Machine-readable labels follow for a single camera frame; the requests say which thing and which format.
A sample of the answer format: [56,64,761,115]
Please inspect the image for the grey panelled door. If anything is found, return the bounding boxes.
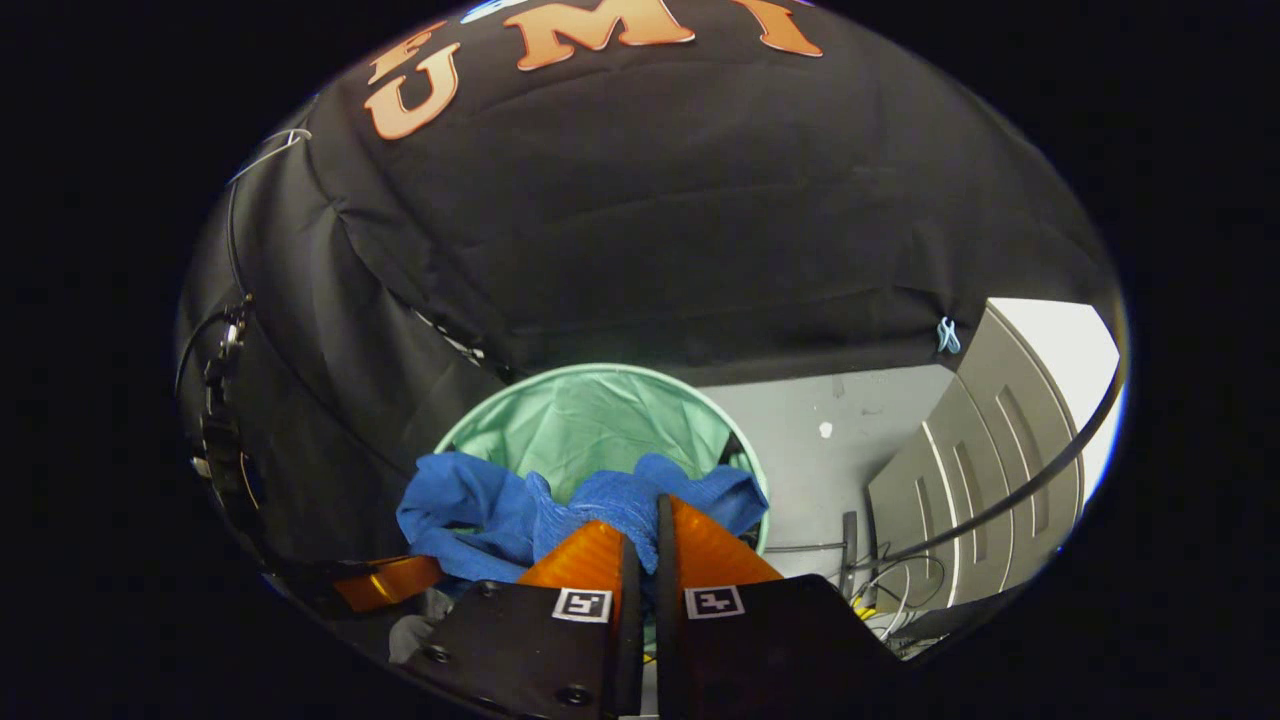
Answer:
[866,303,1087,613]

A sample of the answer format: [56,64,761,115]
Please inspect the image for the blue corduroy jacket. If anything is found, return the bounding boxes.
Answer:
[396,452,769,586]

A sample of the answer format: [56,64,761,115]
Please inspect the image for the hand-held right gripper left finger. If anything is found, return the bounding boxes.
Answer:
[418,519,645,720]

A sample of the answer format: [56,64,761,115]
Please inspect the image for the green laundry hamper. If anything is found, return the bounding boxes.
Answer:
[433,362,772,557]

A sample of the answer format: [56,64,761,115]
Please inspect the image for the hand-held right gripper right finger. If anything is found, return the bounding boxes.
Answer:
[655,494,903,720]

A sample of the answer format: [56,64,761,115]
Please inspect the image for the bundle of cables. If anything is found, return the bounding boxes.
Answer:
[848,545,946,643]

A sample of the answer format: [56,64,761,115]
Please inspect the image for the black metal clothes rack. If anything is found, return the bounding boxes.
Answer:
[845,365,1123,573]

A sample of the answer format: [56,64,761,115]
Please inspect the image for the white plastic hanger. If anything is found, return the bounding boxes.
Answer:
[226,128,314,189]

